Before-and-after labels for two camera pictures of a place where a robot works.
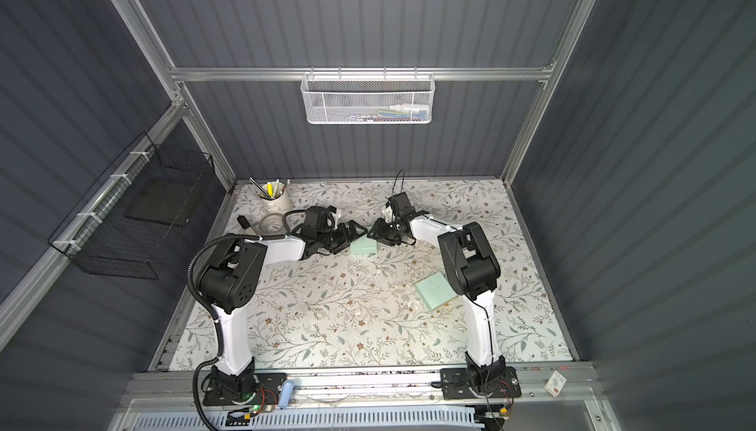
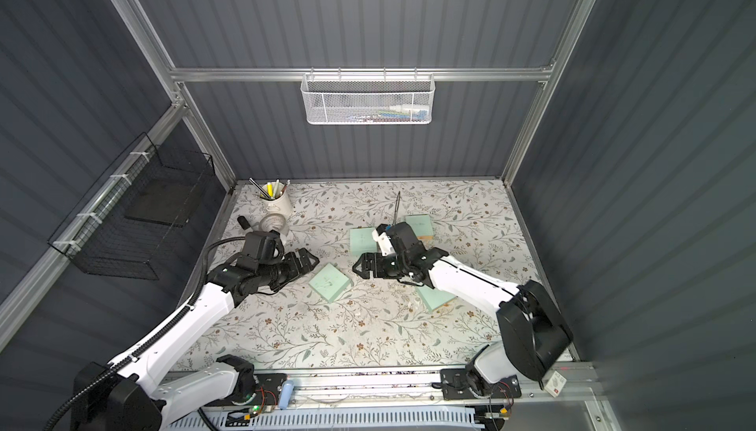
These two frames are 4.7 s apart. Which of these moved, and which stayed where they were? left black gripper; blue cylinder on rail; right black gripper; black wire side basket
Moved: right black gripper; left black gripper
Stayed: blue cylinder on rail; black wire side basket
